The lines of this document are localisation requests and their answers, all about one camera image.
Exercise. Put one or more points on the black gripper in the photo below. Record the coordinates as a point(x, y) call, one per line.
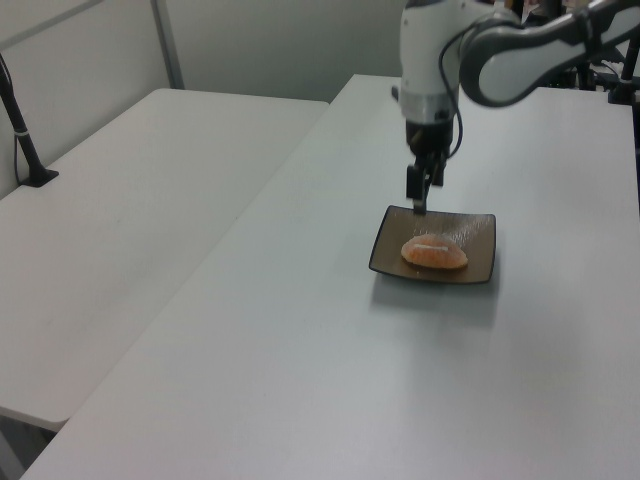
point(427, 137)

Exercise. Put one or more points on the orange bread roll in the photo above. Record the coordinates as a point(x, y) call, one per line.
point(434, 254)

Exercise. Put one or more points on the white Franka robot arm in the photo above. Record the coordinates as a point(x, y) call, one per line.
point(425, 50)

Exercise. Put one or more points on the square brown ceramic plate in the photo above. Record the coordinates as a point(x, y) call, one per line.
point(470, 230)

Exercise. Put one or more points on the dark equipment clutter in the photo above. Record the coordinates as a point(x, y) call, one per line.
point(575, 75)

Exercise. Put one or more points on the black stand with clamp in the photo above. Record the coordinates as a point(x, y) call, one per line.
point(626, 82)

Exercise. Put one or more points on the black pole with base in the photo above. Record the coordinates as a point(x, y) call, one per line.
point(27, 150)

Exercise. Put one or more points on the grey partition frame post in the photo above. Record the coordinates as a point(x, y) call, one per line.
point(167, 45)

